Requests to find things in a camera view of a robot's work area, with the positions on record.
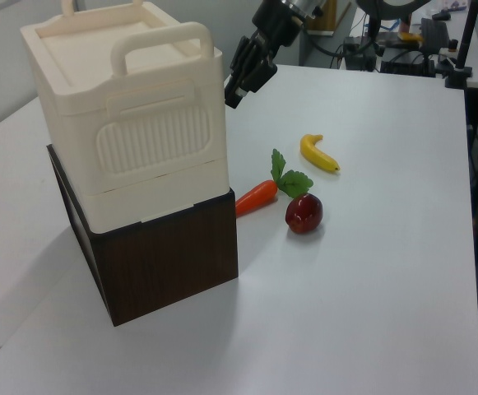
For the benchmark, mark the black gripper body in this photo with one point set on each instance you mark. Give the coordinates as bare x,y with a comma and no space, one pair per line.
275,22

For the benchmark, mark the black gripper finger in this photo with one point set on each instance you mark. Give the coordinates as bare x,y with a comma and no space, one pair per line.
244,57
261,76

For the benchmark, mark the light wooden cupboard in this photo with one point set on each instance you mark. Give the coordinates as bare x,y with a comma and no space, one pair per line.
325,22

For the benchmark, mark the yellow toy banana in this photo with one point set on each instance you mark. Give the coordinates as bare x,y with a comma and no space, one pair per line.
316,156

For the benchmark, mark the orange toy carrot green leaves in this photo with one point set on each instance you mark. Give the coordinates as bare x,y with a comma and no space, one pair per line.
257,197

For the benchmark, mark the small yellow object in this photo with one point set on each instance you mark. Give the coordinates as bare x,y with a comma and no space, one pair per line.
410,37

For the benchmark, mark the black electronics box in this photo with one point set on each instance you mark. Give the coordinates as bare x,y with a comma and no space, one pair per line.
405,63

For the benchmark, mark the dark red toy apple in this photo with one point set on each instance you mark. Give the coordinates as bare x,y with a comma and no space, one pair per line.
304,214

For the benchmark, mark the black computer mouse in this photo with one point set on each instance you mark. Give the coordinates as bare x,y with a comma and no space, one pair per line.
442,16

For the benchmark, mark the dark wooden box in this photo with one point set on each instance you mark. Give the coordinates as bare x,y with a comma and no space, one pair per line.
164,263

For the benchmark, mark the black camera pole with clamp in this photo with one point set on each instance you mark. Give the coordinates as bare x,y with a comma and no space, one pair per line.
467,41

